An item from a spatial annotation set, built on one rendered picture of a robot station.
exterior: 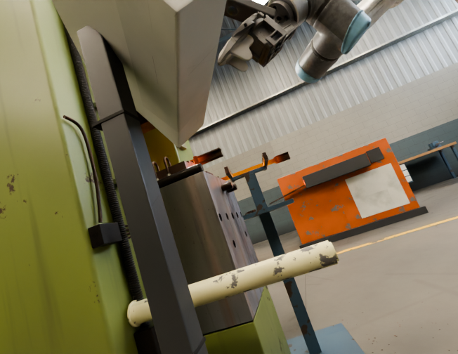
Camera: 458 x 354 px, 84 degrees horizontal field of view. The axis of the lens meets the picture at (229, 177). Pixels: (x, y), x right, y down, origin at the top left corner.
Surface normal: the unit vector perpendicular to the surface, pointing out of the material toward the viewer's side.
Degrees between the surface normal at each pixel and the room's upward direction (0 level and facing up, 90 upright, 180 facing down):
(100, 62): 90
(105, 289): 90
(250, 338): 90
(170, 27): 120
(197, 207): 90
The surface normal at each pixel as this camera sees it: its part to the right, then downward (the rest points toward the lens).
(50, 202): -0.23, -0.11
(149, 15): -0.64, 0.70
